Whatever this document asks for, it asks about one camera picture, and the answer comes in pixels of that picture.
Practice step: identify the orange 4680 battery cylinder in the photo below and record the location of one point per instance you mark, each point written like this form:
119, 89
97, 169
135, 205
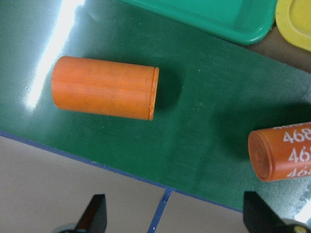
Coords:
280, 153

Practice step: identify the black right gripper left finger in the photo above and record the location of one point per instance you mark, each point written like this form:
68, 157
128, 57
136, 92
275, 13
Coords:
93, 219

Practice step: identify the plain orange cylinder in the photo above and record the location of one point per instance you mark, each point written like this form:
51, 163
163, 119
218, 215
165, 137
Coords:
104, 87

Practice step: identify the green conveyor belt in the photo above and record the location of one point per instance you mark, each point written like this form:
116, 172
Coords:
211, 95

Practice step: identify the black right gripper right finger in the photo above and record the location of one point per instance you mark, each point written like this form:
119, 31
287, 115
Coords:
258, 217

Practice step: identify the yellow plastic tray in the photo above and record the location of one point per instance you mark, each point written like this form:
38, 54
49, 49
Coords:
293, 19

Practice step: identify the green plastic tray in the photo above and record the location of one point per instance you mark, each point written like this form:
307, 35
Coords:
244, 22

